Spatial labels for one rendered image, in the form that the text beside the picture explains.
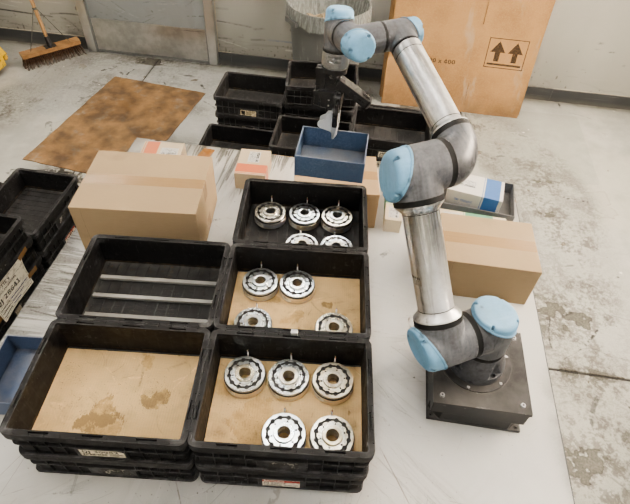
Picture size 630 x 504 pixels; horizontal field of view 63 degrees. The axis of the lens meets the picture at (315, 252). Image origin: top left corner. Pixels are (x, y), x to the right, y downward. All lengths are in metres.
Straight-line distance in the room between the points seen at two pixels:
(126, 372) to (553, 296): 2.15
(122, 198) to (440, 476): 1.24
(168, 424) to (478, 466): 0.78
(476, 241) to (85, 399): 1.21
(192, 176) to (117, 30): 2.96
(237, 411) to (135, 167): 0.95
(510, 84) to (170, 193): 2.90
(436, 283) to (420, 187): 0.23
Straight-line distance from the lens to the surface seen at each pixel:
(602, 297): 3.01
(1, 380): 1.68
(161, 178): 1.81
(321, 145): 1.61
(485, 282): 1.71
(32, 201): 2.71
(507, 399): 1.46
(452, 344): 1.24
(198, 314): 1.47
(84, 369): 1.45
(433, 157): 1.15
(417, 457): 1.44
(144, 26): 4.53
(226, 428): 1.29
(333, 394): 1.30
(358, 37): 1.33
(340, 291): 1.51
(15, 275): 2.32
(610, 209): 3.59
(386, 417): 1.47
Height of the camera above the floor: 2.00
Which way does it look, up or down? 47 degrees down
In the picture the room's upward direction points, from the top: 4 degrees clockwise
